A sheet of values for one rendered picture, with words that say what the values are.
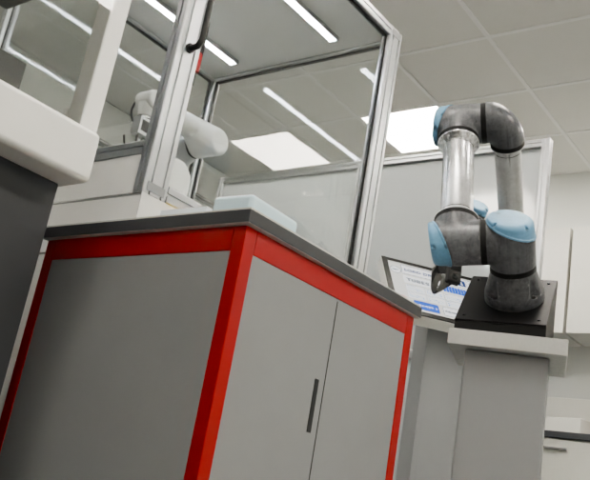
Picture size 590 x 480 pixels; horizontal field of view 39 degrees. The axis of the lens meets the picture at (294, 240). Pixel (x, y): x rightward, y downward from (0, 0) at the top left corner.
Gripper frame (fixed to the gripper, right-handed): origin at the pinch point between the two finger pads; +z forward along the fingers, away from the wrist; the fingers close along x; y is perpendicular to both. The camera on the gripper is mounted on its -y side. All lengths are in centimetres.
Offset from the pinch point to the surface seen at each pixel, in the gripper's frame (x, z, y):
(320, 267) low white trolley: 68, -61, -94
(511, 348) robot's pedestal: 12, -39, -75
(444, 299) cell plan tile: -8.3, 7.4, 8.0
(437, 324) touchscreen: -4.3, 9.6, -4.7
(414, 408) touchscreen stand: -5.1, 37.2, -17.9
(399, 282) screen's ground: 8.4, 7.4, 11.5
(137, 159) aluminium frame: 107, -41, -38
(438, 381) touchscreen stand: -11.6, 28.1, -11.9
